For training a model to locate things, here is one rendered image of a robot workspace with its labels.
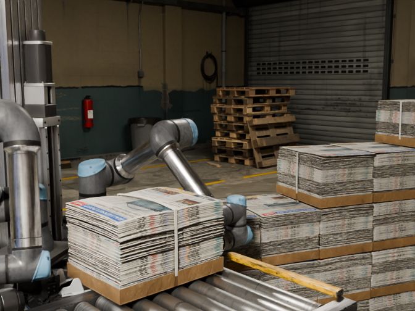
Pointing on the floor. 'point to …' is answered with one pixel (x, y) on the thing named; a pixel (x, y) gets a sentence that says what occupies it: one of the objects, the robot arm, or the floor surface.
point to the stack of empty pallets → (238, 128)
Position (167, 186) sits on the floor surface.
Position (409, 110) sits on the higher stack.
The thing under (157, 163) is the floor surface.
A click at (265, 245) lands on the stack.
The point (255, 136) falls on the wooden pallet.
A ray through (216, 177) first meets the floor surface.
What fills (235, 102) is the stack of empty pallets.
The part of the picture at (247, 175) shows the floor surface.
